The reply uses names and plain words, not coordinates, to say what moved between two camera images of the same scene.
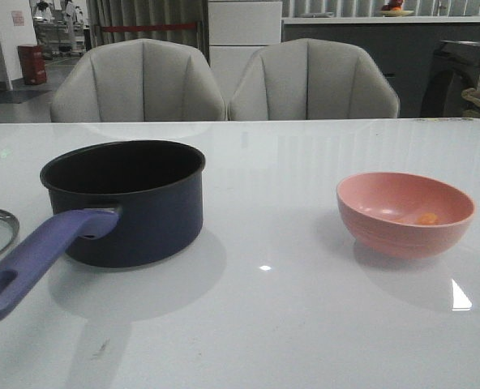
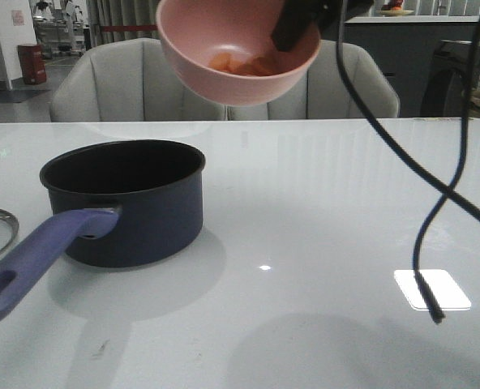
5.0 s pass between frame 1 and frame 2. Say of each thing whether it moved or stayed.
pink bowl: moved
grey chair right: stayed
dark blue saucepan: stayed
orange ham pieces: moved
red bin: stayed
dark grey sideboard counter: stayed
